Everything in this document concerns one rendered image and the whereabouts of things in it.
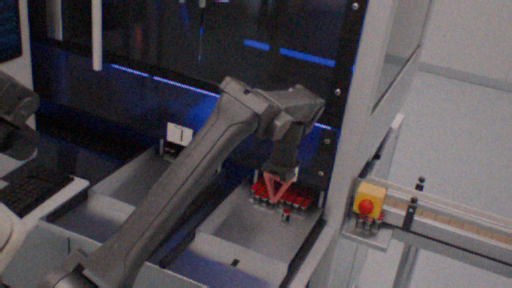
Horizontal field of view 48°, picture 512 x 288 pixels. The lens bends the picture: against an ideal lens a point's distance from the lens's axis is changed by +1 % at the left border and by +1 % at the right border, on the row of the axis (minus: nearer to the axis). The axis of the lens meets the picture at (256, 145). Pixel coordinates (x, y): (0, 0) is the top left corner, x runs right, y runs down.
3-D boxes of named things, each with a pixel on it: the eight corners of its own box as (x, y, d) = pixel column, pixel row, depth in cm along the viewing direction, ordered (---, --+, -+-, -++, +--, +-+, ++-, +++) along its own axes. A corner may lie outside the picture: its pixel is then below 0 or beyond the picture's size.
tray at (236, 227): (248, 184, 176) (249, 174, 175) (326, 210, 168) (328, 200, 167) (194, 240, 148) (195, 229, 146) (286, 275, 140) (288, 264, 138)
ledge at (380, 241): (353, 214, 172) (354, 209, 171) (395, 228, 168) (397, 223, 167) (340, 237, 160) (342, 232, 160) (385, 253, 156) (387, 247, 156)
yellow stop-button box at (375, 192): (358, 199, 161) (363, 177, 158) (383, 207, 159) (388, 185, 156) (351, 212, 155) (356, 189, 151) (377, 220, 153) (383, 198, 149)
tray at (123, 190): (155, 153, 187) (155, 143, 185) (225, 176, 179) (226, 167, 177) (88, 200, 158) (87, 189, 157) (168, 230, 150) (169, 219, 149)
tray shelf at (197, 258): (142, 153, 189) (142, 148, 188) (341, 221, 168) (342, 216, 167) (37, 224, 149) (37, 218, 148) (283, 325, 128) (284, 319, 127)
